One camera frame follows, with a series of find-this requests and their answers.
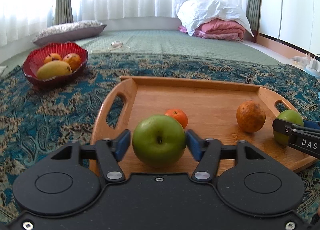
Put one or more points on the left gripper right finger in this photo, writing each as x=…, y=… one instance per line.
x=207, y=153

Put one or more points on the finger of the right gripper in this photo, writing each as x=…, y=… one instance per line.
x=282, y=130

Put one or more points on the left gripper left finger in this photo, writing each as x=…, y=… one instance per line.
x=109, y=153

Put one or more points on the large green apple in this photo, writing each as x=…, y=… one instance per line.
x=159, y=141

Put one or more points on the large brownish orange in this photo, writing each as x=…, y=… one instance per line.
x=250, y=116

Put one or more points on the small tangerine on tray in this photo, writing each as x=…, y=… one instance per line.
x=179, y=115

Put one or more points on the wooden serving tray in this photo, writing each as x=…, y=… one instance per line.
x=209, y=105

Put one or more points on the teal paisley blanket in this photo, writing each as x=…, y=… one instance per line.
x=36, y=122

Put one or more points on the reddish fruit in bowl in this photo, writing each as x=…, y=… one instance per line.
x=73, y=60

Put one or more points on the yellow mango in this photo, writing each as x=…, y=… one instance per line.
x=53, y=69

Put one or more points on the red fruit bowl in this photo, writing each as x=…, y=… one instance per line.
x=35, y=60

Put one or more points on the orange fruit in bowl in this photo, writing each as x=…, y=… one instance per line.
x=52, y=57

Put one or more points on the green quilted mat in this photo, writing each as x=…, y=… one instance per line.
x=175, y=42

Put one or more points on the green curtain right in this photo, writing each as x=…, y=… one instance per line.
x=253, y=14

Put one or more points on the pink folded blanket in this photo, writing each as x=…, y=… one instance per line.
x=220, y=30

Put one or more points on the grey floral pillow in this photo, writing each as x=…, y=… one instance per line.
x=69, y=32

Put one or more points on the white pillow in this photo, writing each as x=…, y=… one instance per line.
x=193, y=13

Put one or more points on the white charger with cables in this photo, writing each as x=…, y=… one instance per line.
x=308, y=64

